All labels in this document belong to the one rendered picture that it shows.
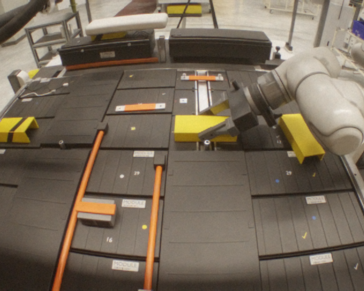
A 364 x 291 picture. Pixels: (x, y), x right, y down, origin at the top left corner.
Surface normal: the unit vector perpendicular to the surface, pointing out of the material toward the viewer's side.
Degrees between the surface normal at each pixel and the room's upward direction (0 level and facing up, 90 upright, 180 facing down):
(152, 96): 0
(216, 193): 0
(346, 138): 97
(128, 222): 0
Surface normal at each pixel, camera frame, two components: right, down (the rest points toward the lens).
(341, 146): -0.16, 0.73
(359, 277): -0.03, -0.70
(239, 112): -0.60, -0.58
